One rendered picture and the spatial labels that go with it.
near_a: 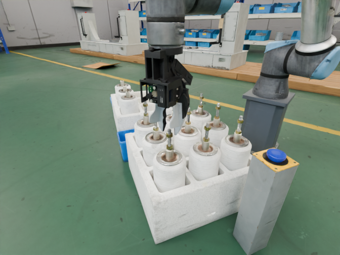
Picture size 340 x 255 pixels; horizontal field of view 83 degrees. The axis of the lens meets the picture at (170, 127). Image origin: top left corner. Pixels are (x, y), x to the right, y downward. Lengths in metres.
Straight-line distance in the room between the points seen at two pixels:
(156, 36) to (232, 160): 0.43
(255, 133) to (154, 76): 0.71
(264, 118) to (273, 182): 0.52
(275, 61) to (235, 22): 1.74
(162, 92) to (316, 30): 0.58
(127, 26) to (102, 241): 3.48
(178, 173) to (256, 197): 0.20
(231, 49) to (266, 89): 1.74
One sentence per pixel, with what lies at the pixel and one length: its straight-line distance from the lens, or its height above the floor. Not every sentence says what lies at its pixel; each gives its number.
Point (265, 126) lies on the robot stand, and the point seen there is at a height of 0.17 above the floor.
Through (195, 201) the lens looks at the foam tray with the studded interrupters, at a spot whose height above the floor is 0.13.
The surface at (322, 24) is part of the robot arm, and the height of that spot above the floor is 0.59.
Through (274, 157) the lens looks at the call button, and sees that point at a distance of 0.49.
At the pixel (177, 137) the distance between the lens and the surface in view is 0.66.
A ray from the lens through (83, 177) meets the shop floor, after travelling 0.94.
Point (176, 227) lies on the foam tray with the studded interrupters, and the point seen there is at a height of 0.05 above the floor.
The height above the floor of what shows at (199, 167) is 0.21.
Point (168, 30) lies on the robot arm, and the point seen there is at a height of 0.58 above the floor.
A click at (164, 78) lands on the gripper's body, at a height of 0.49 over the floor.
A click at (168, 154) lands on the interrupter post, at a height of 0.27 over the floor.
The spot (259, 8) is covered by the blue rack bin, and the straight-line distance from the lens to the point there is 5.27.
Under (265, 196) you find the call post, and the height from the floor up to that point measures 0.24.
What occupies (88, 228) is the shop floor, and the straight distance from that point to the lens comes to 0.76.
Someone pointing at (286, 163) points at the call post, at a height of 0.31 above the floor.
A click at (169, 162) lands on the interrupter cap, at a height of 0.25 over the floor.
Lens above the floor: 0.59
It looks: 28 degrees down
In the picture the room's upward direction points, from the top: straight up
